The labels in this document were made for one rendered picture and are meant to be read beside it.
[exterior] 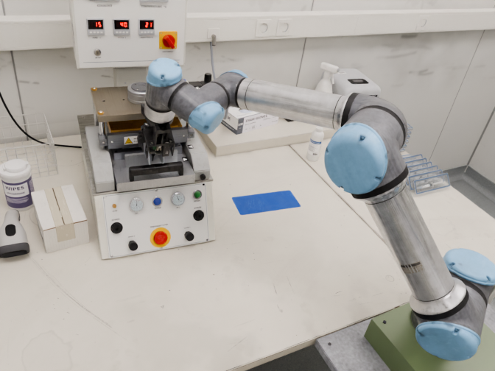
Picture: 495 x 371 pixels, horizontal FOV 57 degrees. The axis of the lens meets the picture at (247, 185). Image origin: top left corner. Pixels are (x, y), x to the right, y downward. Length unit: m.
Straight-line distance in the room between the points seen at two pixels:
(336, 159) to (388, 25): 1.60
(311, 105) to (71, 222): 0.75
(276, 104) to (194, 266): 0.56
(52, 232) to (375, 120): 0.92
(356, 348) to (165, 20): 1.07
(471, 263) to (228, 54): 1.31
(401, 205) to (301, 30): 1.33
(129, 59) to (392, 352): 1.10
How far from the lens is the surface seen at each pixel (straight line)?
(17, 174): 1.51
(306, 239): 1.50
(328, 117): 1.00
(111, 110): 1.34
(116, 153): 1.37
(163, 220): 1.37
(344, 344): 1.27
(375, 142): 0.83
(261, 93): 1.07
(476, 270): 1.12
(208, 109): 1.02
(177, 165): 1.29
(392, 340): 1.22
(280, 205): 1.61
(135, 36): 1.47
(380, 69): 2.56
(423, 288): 0.99
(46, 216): 1.41
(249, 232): 1.48
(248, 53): 2.06
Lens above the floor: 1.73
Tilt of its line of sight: 36 degrees down
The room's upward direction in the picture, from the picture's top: 9 degrees clockwise
